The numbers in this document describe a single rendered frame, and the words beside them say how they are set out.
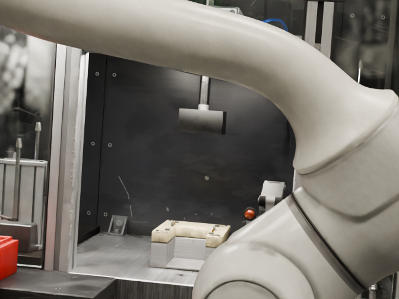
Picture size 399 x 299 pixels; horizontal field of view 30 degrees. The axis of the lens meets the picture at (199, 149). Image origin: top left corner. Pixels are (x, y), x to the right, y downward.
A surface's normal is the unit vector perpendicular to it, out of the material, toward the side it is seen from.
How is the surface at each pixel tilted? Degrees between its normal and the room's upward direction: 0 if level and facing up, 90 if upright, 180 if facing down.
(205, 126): 90
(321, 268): 88
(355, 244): 101
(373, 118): 47
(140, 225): 90
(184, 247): 90
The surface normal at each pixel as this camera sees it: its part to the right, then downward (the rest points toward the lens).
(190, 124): -0.14, 0.04
